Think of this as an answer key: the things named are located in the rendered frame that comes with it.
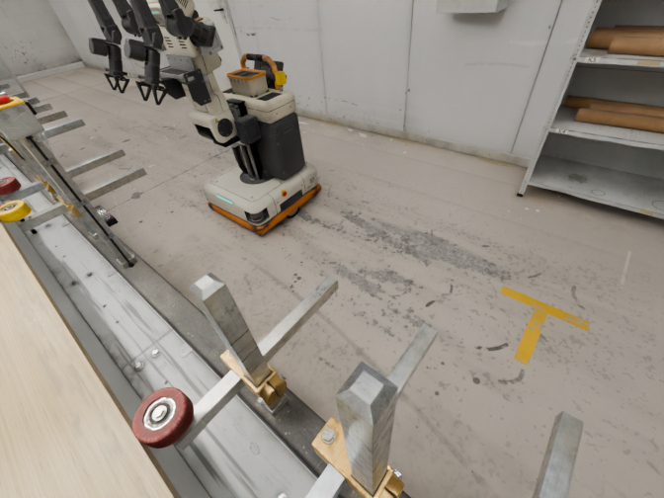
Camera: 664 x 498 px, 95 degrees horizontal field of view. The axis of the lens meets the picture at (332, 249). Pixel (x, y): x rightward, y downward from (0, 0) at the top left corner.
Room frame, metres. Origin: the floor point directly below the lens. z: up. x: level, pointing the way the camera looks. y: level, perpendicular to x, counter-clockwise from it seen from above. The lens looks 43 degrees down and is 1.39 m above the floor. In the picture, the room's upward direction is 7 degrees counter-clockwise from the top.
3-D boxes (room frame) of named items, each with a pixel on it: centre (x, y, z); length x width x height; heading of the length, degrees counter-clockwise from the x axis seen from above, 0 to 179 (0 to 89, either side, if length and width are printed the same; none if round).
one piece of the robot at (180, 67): (1.86, 0.67, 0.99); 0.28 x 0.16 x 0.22; 47
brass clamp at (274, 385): (0.28, 0.18, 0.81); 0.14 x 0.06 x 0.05; 46
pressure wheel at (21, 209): (0.89, 1.01, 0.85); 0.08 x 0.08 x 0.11
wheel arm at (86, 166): (1.22, 1.03, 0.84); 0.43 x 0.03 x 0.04; 136
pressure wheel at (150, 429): (0.19, 0.30, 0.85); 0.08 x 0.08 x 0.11
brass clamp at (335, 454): (0.11, 0.00, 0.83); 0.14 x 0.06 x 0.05; 46
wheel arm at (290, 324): (0.33, 0.16, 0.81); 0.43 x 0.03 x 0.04; 136
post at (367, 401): (0.09, -0.01, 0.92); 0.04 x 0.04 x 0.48; 46
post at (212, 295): (0.27, 0.17, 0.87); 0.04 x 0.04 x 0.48; 46
